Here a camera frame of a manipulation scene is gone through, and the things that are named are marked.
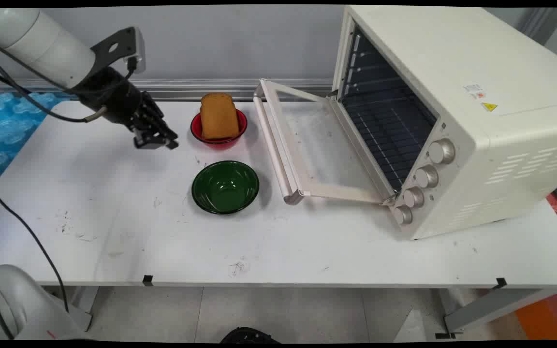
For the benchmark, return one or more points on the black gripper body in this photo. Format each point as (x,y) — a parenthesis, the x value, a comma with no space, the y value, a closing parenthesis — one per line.
(114,99)

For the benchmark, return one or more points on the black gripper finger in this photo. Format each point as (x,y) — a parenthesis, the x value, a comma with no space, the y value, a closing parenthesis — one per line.
(161,129)
(147,140)

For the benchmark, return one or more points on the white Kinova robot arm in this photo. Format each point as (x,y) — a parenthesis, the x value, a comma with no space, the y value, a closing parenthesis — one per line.
(36,41)

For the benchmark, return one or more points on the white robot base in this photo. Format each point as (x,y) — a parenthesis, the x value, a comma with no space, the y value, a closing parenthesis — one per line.
(22,304)

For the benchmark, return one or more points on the brown bread slice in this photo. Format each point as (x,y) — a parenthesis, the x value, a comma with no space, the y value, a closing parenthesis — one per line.
(219,116)

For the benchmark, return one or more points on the red bowl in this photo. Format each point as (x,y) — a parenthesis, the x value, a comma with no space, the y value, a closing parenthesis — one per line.
(220,137)

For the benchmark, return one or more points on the green bowl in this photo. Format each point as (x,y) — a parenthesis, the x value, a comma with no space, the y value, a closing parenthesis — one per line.
(225,186)

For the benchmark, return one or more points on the blue bubble wrap sheet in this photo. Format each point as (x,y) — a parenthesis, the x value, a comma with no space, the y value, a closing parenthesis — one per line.
(7,125)

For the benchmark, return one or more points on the glass oven door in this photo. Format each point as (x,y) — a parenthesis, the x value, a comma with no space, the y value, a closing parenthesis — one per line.
(307,145)

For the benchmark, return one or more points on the black round object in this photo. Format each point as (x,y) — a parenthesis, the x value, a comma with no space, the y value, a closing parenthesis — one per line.
(248,335)

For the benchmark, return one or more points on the cream toaster oven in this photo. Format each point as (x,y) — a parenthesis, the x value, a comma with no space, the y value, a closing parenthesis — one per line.
(457,116)

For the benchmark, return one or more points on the metal table leg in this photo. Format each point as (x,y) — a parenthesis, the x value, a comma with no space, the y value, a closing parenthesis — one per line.
(491,304)

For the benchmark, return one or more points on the orange box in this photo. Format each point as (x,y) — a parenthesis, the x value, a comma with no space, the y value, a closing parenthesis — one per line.
(547,316)

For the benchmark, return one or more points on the aluminium wall rail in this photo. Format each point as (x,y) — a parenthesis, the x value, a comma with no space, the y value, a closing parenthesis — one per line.
(172,88)

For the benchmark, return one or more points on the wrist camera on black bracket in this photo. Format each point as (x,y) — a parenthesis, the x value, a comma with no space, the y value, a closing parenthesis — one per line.
(123,48)

